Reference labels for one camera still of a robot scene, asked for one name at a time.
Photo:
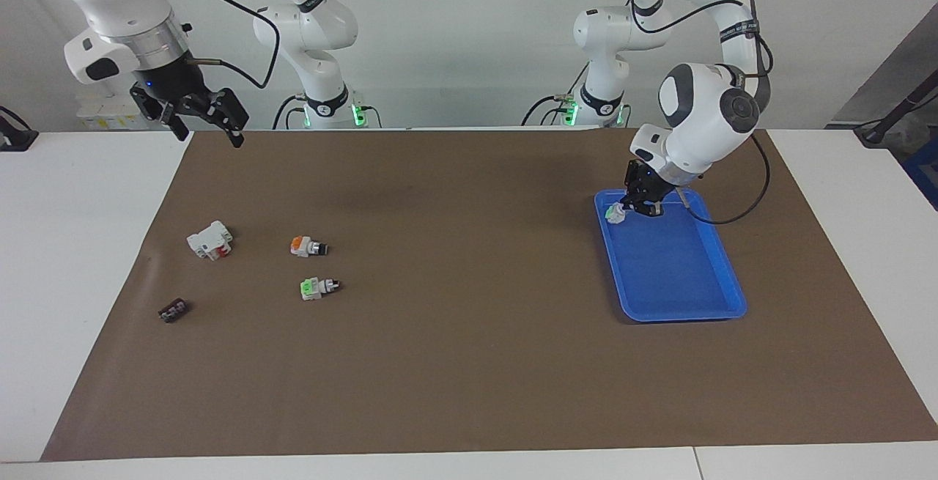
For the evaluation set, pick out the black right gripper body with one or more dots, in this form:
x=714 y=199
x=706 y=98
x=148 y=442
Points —
x=172 y=77

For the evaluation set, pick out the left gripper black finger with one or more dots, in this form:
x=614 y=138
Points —
x=652 y=209
x=630 y=203

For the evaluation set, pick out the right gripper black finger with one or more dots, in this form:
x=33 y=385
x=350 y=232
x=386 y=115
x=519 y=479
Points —
x=161 y=106
x=227 y=110

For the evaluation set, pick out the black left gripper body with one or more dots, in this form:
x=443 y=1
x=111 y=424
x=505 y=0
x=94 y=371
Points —
x=646 y=183

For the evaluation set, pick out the green white selector switch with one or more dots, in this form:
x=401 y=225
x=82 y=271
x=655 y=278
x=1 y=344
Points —
x=615 y=215
x=313 y=289

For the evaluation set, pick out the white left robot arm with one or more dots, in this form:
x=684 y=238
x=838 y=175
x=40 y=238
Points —
x=696 y=99

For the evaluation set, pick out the white cardboard box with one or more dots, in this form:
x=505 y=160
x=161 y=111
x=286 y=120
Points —
x=110 y=119

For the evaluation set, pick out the blue plastic tray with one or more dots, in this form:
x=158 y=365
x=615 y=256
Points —
x=670 y=267

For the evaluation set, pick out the white red circuit breaker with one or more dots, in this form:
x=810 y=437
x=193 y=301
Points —
x=207 y=240

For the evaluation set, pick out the black table clamp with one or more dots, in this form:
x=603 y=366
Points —
x=15 y=139

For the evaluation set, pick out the small black terminal block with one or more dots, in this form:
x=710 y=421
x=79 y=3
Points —
x=174 y=311

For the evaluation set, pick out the brown table mat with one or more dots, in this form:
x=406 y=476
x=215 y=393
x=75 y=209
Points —
x=469 y=363

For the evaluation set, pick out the black stand with pole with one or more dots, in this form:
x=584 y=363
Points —
x=872 y=134

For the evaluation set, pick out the blue crate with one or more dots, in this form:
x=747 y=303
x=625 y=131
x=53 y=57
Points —
x=927 y=172

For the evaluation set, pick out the dark grey panel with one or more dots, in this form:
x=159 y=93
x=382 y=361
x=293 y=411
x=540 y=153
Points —
x=909 y=69

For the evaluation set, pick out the orange white selector switch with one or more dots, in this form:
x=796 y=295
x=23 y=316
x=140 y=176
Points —
x=302 y=246

